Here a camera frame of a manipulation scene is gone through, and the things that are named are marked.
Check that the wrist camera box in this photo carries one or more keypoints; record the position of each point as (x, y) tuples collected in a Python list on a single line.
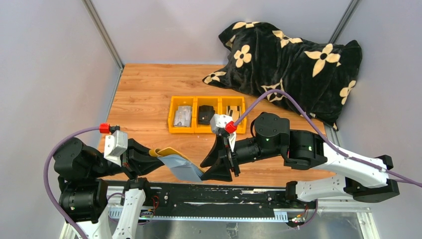
[(224, 127), (115, 145)]

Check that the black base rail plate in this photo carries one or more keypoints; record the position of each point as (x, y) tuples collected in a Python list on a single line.
[(190, 202)]

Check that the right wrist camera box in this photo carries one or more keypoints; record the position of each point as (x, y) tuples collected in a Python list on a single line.
[(224, 127)]

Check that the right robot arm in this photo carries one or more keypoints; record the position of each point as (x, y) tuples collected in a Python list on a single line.
[(365, 181)]

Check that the aluminium frame rail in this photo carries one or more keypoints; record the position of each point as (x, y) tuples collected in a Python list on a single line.
[(92, 11)]

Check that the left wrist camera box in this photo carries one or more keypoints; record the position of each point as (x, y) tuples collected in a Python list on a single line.
[(115, 145)]

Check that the yellow bin with black cards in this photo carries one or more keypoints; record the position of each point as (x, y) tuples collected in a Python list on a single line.
[(205, 100)]

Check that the yellow bin with beige cards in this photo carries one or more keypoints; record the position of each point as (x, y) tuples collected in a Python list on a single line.
[(237, 101)]

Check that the beige striped card stack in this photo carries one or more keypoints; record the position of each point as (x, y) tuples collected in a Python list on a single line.
[(234, 112)]

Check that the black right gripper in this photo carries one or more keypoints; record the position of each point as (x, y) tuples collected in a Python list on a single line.
[(218, 158)]

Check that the yellow leather card holder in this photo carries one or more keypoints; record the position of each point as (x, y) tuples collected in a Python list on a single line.
[(180, 166)]

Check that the black card stack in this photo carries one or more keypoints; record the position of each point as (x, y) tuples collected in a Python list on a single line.
[(205, 114)]

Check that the black floral fleece blanket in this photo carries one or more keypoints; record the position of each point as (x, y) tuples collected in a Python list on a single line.
[(264, 60)]

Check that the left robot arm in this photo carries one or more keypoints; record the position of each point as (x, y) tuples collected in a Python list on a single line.
[(83, 198)]

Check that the yellow bin with silver cards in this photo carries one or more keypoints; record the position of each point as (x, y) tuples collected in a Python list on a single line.
[(181, 101)]

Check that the silver card stack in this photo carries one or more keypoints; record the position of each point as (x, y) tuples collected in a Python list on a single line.
[(183, 116)]

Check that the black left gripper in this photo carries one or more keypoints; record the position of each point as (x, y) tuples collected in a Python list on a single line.
[(137, 159)]

